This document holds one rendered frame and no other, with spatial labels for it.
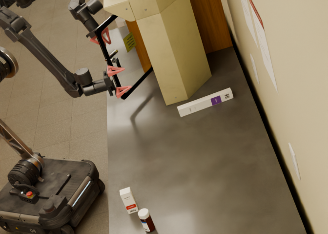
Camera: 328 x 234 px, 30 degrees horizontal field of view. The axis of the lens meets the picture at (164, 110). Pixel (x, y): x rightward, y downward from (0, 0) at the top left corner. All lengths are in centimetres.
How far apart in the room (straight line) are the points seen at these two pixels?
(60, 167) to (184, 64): 150
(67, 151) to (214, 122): 209
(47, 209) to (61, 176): 36
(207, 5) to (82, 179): 143
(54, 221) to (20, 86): 228
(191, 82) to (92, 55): 292
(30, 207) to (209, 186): 172
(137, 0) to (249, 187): 93
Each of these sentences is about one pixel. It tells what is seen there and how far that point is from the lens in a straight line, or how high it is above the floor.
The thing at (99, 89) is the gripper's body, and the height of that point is 120.
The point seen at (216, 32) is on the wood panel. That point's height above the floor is 104.
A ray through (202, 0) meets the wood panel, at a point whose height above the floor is 124.
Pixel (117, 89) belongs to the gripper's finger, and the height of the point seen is 115.
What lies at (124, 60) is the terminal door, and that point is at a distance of 296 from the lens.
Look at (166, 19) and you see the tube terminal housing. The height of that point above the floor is 136.
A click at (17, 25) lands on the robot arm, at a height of 155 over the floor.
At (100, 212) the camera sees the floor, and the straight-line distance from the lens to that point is 398.
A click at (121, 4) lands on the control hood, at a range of 267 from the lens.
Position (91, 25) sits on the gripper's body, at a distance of 293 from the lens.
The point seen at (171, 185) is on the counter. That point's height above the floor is 94.
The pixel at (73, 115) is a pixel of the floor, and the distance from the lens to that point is 500.
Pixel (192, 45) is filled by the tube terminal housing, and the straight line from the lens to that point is 289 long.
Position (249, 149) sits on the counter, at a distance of 253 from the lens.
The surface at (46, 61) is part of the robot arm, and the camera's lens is 277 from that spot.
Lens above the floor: 253
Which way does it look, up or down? 33 degrees down
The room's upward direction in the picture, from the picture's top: 20 degrees counter-clockwise
